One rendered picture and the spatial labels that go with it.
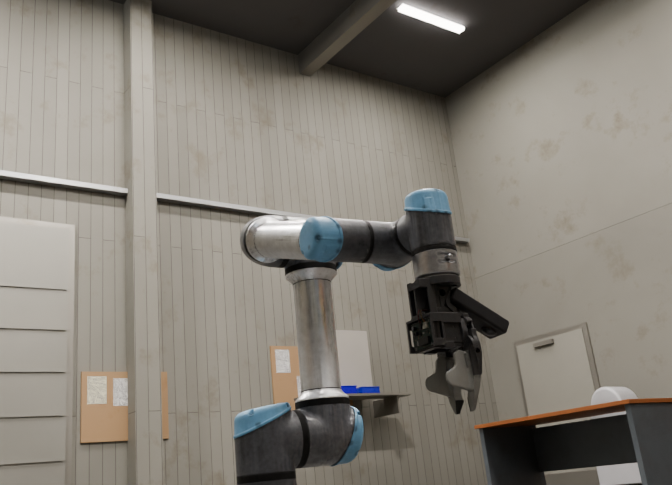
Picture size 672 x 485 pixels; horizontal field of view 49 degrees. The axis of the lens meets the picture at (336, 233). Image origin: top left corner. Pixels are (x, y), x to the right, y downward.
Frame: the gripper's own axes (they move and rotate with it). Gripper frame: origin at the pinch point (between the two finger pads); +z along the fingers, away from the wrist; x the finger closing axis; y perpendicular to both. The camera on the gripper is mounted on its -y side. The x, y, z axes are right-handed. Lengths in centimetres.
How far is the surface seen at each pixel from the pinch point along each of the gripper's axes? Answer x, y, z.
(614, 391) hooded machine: -561, -649, -66
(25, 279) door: -726, 3, -231
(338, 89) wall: -797, -449, -580
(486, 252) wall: -797, -690, -322
